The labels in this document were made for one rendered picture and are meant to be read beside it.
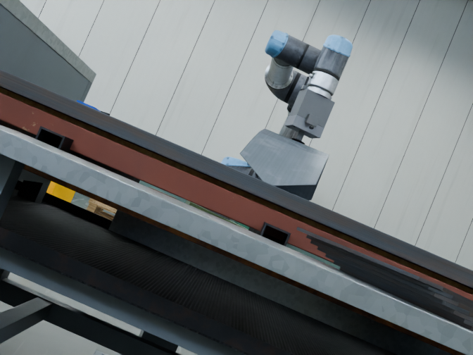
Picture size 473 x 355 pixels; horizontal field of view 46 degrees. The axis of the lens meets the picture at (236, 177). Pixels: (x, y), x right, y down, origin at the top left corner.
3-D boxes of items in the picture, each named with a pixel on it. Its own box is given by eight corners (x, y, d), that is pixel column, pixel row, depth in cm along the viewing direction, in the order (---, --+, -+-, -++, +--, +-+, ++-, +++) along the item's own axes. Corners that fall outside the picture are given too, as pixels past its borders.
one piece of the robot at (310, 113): (315, 73, 142) (291, 132, 141) (345, 88, 144) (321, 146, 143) (302, 77, 151) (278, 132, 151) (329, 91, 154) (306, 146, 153)
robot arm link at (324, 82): (343, 82, 146) (317, 67, 144) (336, 97, 146) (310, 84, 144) (331, 84, 154) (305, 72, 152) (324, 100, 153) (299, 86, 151)
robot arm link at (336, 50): (351, 50, 154) (357, 41, 146) (336, 86, 153) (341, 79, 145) (324, 39, 154) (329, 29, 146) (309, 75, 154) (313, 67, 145)
